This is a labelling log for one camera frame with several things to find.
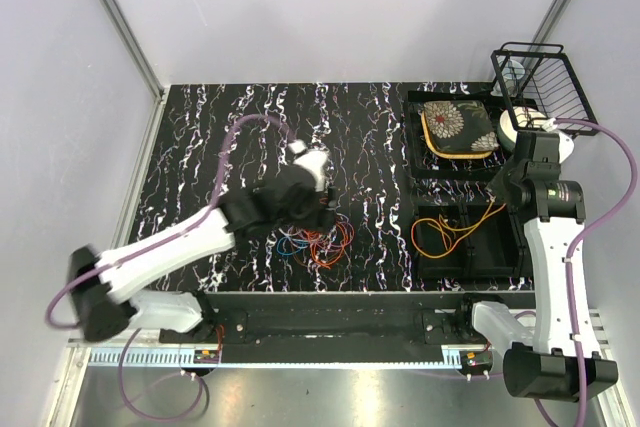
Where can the black marble pattern mat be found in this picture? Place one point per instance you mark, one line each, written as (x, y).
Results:
(361, 126)

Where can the black bin left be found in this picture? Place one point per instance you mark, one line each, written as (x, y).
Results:
(436, 241)

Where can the aluminium rail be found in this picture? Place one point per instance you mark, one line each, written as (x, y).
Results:
(307, 352)

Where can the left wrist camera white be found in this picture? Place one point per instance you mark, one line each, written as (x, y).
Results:
(313, 161)

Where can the black tray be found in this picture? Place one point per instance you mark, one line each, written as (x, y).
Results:
(424, 164)

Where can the black bin middle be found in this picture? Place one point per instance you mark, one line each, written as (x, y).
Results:
(494, 248)

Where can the floral black cushion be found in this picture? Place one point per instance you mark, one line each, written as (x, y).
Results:
(458, 129)

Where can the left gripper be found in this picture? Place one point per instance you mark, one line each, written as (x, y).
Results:
(323, 220)

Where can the white cup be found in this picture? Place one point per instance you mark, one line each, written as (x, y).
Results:
(513, 72)

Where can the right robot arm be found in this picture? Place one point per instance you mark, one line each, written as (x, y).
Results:
(559, 359)

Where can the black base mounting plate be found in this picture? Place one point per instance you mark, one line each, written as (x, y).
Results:
(423, 316)

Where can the left aluminium frame post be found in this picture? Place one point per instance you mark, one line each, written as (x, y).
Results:
(126, 34)

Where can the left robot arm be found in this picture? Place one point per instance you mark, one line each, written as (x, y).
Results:
(109, 290)

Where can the white plate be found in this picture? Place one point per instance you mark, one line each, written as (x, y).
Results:
(526, 118)

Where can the black bin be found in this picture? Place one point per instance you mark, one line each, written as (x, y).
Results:
(494, 248)
(436, 241)

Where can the black wire dish rack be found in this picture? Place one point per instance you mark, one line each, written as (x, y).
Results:
(551, 86)

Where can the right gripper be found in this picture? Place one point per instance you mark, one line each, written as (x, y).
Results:
(496, 185)

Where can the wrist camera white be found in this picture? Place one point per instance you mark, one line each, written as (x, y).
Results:
(566, 143)
(313, 161)

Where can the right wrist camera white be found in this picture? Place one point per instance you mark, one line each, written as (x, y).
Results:
(566, 143)

